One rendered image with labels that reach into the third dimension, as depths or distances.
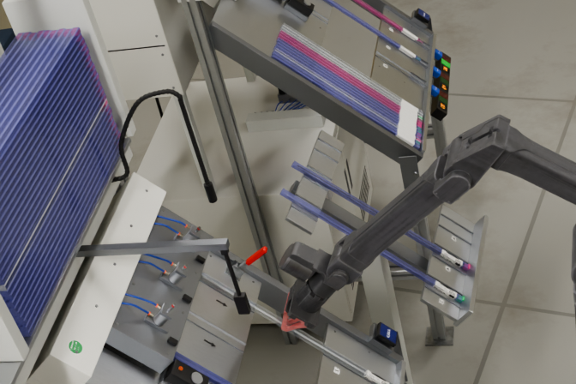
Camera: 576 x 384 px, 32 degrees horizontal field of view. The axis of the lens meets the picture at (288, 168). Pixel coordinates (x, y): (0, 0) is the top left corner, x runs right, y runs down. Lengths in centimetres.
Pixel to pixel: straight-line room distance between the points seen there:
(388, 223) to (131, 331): 50
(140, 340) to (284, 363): 157
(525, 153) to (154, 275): 74
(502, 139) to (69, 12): 81
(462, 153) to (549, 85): 277
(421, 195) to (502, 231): 195
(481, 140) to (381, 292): 98
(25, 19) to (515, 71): 296
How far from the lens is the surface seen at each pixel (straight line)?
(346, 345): 222
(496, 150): 162
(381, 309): 260
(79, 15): 188
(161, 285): 192
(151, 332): 185
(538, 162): 165
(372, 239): 185
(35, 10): 190
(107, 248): 180
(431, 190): 172
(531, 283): 347
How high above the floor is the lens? 242
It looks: 35 degrees down
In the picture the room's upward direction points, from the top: 15 degrees counter-clockwise
